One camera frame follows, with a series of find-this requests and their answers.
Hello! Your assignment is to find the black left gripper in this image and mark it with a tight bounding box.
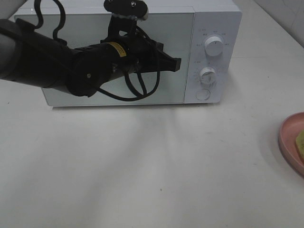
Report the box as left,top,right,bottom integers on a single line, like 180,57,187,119
100,0,182,73

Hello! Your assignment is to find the white microwave door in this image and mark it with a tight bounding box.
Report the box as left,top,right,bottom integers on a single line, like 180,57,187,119
14,6,194,107

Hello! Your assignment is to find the white timer knob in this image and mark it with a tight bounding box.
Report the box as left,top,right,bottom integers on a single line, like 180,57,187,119
199,67,217,85

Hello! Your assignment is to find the round white door button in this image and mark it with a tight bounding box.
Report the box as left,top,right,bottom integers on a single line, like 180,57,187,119
196,89,211,101

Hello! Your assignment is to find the pink round plate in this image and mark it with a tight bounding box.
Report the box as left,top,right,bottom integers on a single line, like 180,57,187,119
278,112,304,178

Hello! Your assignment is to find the sandwich with lettuce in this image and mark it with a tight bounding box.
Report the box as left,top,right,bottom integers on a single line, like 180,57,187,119
295,130,304,161

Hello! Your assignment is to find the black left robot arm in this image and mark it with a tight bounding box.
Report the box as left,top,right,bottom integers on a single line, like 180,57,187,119
0,0,181,101

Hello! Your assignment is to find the white microwave oven body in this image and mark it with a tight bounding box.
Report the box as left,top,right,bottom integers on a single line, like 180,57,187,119
13,0,243,109

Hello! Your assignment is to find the upper white power knob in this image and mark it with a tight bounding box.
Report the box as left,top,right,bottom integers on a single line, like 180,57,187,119
204,35,224,57

